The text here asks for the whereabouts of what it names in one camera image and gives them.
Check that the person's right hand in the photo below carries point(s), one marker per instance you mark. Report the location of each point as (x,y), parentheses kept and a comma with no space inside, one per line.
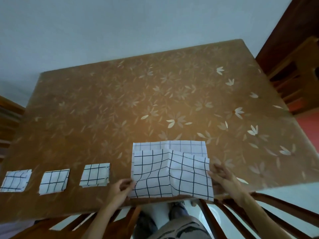
(228,182)

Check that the person's left hand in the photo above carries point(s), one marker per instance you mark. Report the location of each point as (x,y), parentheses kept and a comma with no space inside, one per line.
(118,194)

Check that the grid cloth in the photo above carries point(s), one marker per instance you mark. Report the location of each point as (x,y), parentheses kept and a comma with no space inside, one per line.
(94,175)
(54,182)
(16,181)
(174,174)

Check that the person's left forearm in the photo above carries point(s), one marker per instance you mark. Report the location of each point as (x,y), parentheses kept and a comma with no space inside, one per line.
(102,224)

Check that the person's right forearm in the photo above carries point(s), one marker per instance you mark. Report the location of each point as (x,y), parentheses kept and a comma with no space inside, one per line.
(264,219)

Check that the orange wooden chair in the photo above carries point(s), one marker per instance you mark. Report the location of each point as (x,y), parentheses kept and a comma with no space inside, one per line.
(306,64)
(8,126)
(281,204)
(124,221)

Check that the dark grey shoe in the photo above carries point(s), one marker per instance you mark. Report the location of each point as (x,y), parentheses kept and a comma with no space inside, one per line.
(147,224)
(178,210)

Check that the light grey printed shirt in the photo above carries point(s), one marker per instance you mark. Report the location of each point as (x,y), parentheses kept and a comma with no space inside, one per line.
(179,229)

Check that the brown floral table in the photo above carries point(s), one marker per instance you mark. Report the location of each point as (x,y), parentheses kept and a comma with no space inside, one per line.
(124,102)

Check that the red floor mat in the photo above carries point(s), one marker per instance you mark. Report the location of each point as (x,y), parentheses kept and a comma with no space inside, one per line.
(310,129)

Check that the wooden chair right far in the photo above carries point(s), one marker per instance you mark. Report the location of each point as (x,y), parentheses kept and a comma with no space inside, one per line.
(281,34)

